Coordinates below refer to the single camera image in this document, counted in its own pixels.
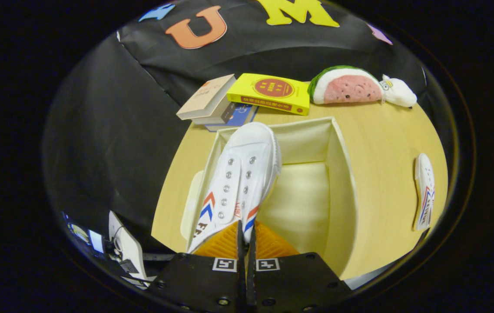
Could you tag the beige book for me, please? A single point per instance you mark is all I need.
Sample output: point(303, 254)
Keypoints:
point(205, 98)

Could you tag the grey book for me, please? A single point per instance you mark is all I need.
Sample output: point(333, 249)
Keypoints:
point(216, 116)

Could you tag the yellow book with red circle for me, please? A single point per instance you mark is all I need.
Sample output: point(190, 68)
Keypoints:
point(268, 93)

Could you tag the cream fabric storage box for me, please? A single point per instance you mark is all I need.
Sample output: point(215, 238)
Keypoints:
point(303, 195)

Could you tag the watermelon slice plush toy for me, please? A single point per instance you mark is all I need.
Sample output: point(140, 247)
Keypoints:
point(346, 89)

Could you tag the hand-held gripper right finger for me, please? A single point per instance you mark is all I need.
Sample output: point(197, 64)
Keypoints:
point(294, 282)

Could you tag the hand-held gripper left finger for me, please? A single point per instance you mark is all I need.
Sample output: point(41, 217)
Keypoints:
point(199, 282)

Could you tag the white canvas shoe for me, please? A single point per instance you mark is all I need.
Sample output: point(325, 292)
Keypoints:
point(424, 191)
point(246, 152)

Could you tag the tablet screen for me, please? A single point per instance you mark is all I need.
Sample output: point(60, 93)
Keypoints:
point(96, 240)

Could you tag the white plush toy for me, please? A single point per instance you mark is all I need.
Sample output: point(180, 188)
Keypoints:
point(401, 93)

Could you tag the blue book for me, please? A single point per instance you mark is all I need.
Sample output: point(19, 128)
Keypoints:
point(242, 115)

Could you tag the black backdrop cloth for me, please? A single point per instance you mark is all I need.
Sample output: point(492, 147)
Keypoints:
point(99, 130)

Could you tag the white flat device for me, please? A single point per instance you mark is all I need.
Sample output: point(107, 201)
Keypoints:
point(127, 243)

